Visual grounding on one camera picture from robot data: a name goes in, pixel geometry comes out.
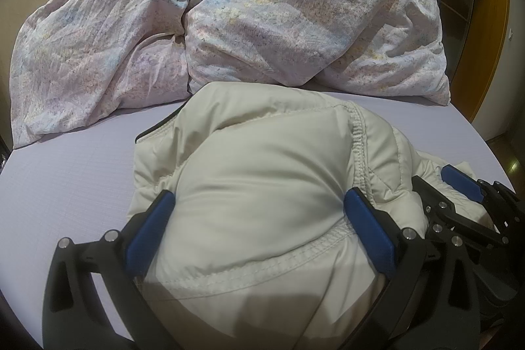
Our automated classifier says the bed with lavender sheet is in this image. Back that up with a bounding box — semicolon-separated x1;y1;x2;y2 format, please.
0;83;513;350

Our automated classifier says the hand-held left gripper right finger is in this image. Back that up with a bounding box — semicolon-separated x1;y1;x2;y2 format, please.
344;188;481;350

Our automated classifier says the white puffer jacket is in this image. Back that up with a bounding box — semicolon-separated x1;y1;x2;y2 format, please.
127;81;499;350

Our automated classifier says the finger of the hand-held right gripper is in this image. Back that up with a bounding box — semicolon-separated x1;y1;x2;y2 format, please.
441;165;519;213
411;175;507;250

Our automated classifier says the floral pastel duvet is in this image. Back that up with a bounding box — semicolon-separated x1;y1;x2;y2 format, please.
9;0;451;150

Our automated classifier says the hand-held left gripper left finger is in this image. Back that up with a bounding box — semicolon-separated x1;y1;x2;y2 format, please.
42;189;177;350

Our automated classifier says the wooden wardrobe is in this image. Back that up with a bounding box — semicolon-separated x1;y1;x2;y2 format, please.
422;0;515;141

